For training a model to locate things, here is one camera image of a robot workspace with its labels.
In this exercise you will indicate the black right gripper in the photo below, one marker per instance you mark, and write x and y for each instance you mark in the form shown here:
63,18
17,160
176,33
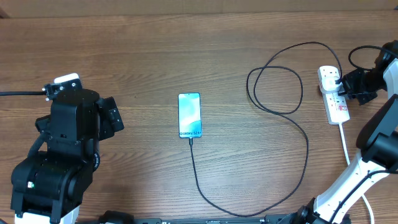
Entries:
351,93

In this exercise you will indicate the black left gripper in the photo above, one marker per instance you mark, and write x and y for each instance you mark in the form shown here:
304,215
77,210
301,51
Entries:
112,119

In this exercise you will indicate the Samsung Galaxy smartphone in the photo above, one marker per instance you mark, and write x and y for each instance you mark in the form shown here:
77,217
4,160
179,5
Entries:
189,115

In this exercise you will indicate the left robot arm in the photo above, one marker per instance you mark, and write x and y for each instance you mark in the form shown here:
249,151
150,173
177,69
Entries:
51,180

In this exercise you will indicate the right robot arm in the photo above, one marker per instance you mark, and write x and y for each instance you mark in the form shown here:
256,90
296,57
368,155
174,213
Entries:
376,157

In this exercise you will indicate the white charger adapter plug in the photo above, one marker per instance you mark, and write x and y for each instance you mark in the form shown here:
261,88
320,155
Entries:
330,85

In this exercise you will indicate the white power strip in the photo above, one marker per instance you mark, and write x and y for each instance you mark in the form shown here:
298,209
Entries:
335,105

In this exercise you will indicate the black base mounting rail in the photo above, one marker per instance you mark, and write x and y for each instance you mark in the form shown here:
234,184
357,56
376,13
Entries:
118,217

